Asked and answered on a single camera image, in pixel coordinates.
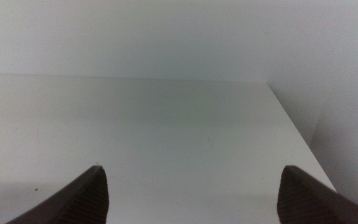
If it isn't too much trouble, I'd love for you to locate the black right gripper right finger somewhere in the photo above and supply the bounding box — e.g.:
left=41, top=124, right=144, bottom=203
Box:
left=277, top=165, right=358, bottom=224

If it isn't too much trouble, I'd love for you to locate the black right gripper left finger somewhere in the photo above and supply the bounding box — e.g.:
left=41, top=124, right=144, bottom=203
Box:
left=5, top=165, right=110, bottom=224

